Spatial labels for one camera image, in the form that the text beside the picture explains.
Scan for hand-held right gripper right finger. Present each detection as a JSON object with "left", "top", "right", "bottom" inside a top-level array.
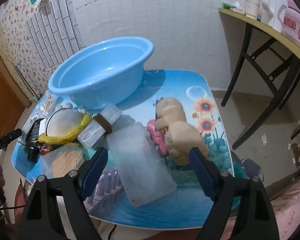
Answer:
[{"left": 189, "top": 147, "right": 283, "bottom": 240}]

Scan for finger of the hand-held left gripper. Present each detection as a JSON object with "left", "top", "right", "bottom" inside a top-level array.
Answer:
[{"left": 0, "top": 129, "right": 22, "bottom": 153}]

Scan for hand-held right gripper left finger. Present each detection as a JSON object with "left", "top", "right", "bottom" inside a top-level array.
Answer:
[{"left": 16, "top": 147, "right": 109, "bottom": 240}]

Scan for black tube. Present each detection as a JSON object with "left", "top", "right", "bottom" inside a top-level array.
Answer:
[{"left": 27, "top": 118, "right": 42, "bottom": 163}]

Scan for clear toothpick box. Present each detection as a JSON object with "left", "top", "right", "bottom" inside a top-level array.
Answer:
[{"left": 44, "top": 146, "right": 84, "bottom": 178}]

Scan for white charger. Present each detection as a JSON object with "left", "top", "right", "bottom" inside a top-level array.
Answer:
[{"left": 39, "top": 119, "right": 49, "bottom": 138}]

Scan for clear floss pick box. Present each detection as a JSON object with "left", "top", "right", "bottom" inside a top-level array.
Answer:
[{"left": 77, "top": 103, "right": 122, "bottom": 147}]

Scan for frosted plastic pouch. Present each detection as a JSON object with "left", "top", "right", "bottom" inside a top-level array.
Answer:
[{"left": 107, "top": 122, "right": 177, "bottom": 207}]

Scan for brown wooden stick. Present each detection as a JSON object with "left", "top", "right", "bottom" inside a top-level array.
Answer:
[{"left": 93, "top": 114, "right": 112, "bottom": 133}]

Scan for light blue plastic basin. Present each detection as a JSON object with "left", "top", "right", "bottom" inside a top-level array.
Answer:
[{"left": 47, "top": 37, "right": 154, "bottom": 110}]

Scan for wooden door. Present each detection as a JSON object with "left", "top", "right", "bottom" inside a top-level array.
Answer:
[{"left": 0, "top": 40, "right": 32, "bottom": 140}]

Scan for beige plush bear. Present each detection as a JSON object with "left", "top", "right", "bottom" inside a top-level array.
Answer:
[{"left": 155, "top": 97, "right": 209, "bottom": 165}]

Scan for dark blue cloth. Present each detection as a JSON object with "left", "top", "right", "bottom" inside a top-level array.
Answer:
[{"left": 241, "top": 159, "right": 264, "bottom": 180}]

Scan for clear plastic bag with sticks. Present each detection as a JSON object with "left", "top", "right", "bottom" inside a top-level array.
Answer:
[{"left": 37, "top": 94, "right": 59, "bottom": 113}]

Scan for metal pole with grey head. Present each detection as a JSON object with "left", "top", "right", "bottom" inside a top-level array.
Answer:
[{"left": 14, "top": 64, "right": 39, "bottom": 103}]

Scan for white plush with yellow frill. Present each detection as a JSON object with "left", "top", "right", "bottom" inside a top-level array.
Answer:
[{"left": 38, "top": 109, "right": 92, "bottom": 145}]

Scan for pink printed blanket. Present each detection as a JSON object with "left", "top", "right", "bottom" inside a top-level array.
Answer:
[{"left": 270, "top": 172, "right": 300, "bottom": 240}]

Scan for yellow side table black legs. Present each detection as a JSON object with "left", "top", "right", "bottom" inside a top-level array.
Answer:
[{"left": 219, "top": 7, "right": 300, "bottom": 150}]

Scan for pink kettle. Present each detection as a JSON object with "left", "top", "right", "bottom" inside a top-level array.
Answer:
[{"left": 276, "top": 0, "right": 300, "bottom": 53}]

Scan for white jug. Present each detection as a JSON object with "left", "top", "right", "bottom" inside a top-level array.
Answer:
[{"left": 260, "top": 0, "right": 280, "bottom": 28}]

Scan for black cable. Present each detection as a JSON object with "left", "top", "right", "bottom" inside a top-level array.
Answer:
[{"left": 45, "top": 108, "right": 67, "bottom": 135}]

